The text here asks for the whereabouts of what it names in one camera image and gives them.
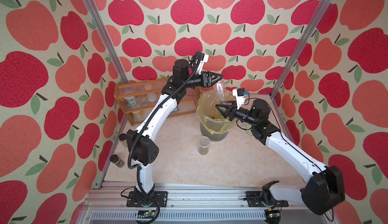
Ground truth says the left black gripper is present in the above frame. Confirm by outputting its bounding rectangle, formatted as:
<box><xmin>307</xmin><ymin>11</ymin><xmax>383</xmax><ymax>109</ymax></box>
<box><xmin>182</xmin><ymin>70</ymin><xmax>223</xmax><ymax>89</ymax></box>

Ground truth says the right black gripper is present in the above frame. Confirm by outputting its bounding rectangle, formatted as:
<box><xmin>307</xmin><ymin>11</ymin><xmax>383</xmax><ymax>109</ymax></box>
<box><xmin>217</xmin><ymin>101</ymin><xmax>257</xmax><ymax>129</ymax></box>

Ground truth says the tall clear jar with beans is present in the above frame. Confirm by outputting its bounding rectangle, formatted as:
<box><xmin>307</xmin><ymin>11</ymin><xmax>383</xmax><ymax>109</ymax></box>
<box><xmin>213</xmin><ymin>79</ymin><xmax>226</xmax><ymax>104</ymax></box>

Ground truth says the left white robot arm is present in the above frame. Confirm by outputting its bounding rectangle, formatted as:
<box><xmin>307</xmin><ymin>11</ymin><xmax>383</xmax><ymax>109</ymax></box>
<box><xmin>126</xmin><ymin>53</ymin><xmax>223</xmax><ymax>207</ymax></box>

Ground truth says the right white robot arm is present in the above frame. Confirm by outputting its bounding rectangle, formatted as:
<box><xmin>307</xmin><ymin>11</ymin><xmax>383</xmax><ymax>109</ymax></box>
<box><xmin>215</xmin><ymin>99</ymin><xmax>345</xmax><ymax>216</ymax></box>

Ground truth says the short clear jar with beans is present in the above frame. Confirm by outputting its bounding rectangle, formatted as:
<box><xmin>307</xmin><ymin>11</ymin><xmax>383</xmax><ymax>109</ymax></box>
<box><xmin>198</xmin><ymin>136</ymin><xmax>210</xmax><ymax>155</ymax></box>

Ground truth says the grey bin with yellow bag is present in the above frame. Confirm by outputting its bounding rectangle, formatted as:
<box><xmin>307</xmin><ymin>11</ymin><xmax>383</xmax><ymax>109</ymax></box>
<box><xmin>197</xmin><ymin>90</ymin><xmax>235</xmax><ymax>142</ymax></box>

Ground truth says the white bottle on shelf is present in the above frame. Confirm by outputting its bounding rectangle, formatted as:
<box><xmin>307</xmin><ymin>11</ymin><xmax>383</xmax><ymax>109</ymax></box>
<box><xmin>144</xmin><ymin>84</ymin><xmax>157</xmax><ymax>102</ymax></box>

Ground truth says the orange wooden shelf rack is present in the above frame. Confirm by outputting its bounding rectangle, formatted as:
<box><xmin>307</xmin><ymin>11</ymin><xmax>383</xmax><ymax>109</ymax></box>
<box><xmin>114</xmin><ymin>78</ymin><xmax>200</xmax><ymax>126</ymax></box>

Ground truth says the yellow can on shelf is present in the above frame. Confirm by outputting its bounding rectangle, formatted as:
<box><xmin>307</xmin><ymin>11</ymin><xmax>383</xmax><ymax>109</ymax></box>
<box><xmin>131</xmin><ymin>110</ymin><xmax>144</xmax><ymax>122</ymax></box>

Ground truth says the white printed cup on shelf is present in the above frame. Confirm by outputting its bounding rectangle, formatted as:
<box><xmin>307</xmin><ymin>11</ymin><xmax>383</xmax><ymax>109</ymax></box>
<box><xmin>123</xmin><ymin>96</ymin><xmax>137</xmax><ymax>106</ymax></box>

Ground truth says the small circuit board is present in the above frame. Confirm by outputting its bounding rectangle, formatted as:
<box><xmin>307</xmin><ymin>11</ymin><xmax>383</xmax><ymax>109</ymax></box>
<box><xmin>137</xmin><ymin>210</ymin><xmax>156</xmax><ymax>219</ymax></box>

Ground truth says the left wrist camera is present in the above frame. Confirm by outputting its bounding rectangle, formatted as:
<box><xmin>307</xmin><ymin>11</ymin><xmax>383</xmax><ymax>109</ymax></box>
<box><xmin>191</xmin><ymin>51</ymin><xmax>209</xmax><ymax>74</ymax></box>

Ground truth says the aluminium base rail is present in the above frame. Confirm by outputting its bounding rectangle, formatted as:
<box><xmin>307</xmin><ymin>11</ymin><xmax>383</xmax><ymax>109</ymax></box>
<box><xmin>74</xmin><ymin>182</ymin><xmax>337</xmax><ymax>224</ymax></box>

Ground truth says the dark lid jar by wall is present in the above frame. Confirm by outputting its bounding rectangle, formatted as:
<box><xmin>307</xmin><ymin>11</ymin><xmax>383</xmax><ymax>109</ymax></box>
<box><xmin>119</xmin><ymin>133</ymin><xmax>127</xmax><ymax>148</ymax></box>

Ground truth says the black corrugated cable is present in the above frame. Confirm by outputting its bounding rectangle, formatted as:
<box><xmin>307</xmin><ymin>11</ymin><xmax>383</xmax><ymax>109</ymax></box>
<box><xmin>127</xmin><ymin>51</ymin><xmax>203</xmax><ymax>224</ymax></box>

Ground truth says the left aluminium frame post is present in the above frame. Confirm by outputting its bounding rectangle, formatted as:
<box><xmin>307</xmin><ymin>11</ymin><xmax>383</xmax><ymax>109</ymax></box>
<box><xmin>83</xmin><ymin>0</ymin><xmax>129</xmax><ymax>84</ymax></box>

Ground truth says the aluminium frame post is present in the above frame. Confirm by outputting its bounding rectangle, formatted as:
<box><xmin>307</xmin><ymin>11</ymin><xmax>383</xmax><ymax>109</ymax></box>
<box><xmin>83</xmin><ymin>0</ymin><xmax>129</xmax><ymax>84</ymax></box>
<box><xmin>270</xmin><ymin>0</ymin><xmax>333</xmax><ymax>101</ymax></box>

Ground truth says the right aluminium frame post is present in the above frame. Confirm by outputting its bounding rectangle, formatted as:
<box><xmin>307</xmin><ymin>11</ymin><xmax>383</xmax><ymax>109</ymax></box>
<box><xmin>270</xmin><ymin>0</ymin><xmax>333</xmax><ymax>101</ymax></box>

